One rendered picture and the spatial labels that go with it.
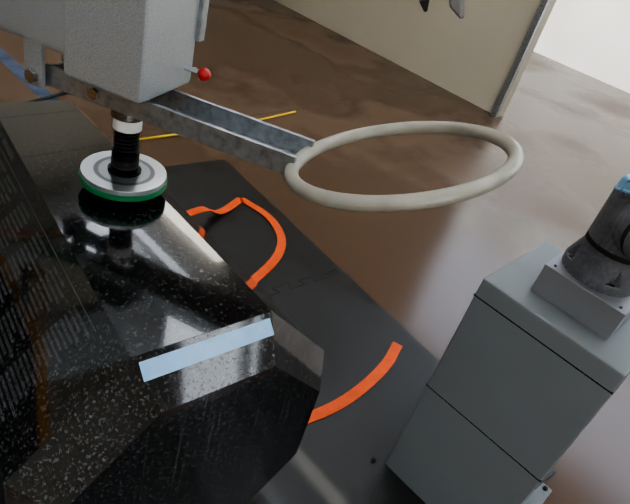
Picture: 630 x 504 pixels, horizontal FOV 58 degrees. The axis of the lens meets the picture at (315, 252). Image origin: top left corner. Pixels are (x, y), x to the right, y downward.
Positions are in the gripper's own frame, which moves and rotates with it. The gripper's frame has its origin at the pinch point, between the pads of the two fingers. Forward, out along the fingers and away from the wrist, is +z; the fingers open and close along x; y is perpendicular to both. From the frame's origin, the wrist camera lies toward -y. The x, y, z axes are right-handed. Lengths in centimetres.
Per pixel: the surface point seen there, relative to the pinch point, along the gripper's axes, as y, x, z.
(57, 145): -83, 78, 27
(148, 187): -57, 53, 36
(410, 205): -6.0, -0.8, 29.6
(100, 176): -68, 55, 31
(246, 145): -31, 34, 24
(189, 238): -49, 42, 47
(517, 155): 18.9, 9.6, 28.1
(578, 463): 72, 53, 175
